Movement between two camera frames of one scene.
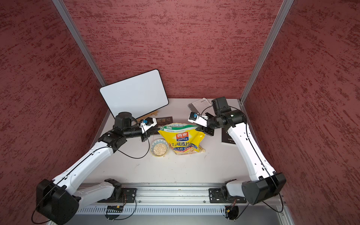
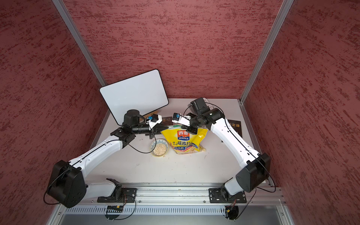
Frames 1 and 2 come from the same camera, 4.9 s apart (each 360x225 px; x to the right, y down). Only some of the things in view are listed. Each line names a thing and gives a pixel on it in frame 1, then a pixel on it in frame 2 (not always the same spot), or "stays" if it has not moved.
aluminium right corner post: (276, 26) stays
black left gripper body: (145, 135) → (152, 131)
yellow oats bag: (183, 138) stays
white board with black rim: (137, 94) stays
